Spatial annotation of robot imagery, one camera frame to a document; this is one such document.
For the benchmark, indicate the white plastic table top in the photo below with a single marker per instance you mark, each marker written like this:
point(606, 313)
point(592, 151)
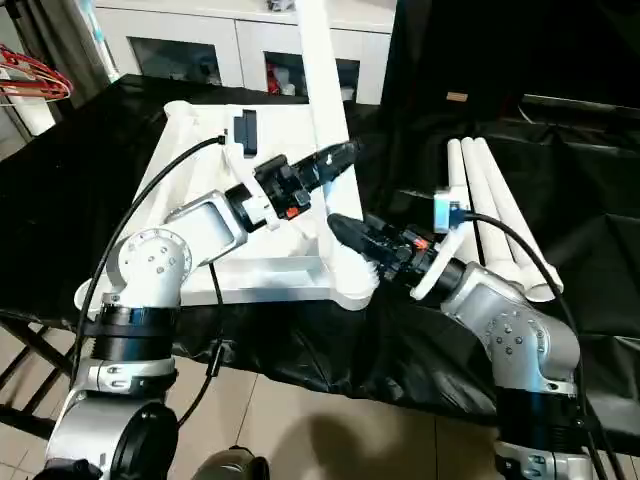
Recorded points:
point(280, 130)

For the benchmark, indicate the white plastic table leg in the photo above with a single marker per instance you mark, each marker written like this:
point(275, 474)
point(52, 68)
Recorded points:
point(456, 165)
point(517, 210)
point(495, 210)
point(320, 75)

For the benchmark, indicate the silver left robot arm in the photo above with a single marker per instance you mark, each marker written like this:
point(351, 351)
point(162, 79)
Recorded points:
point(150, 265)

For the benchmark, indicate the white cabinet with glass doors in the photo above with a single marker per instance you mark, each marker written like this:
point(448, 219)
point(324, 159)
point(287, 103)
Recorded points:
point(230, 35)

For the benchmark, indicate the black cabinet with gold label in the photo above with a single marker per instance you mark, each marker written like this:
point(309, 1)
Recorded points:
point(500, 50)

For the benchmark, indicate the black shiny mat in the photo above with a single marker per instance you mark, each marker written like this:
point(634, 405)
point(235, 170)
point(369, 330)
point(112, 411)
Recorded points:
point(75, 175)

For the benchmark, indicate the black flat bar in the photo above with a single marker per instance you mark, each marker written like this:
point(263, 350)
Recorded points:
point(575, 101)

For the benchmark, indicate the grey robot foot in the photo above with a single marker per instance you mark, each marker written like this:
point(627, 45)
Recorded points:
point(230, 465)

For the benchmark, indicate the grey curtain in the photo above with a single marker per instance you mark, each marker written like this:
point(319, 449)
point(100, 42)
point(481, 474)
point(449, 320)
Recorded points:
point(65, 40)

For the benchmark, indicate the red clothes hangers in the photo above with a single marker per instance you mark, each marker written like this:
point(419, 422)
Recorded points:
point(35, 80)

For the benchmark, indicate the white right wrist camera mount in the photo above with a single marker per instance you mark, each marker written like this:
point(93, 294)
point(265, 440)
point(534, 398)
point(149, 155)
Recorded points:
point(447, 210)

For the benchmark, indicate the white post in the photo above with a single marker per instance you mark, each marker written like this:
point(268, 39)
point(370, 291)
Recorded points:
point(32, 115)

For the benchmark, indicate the black folding table frame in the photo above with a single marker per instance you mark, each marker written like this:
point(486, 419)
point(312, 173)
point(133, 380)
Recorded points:
point(30, 360)

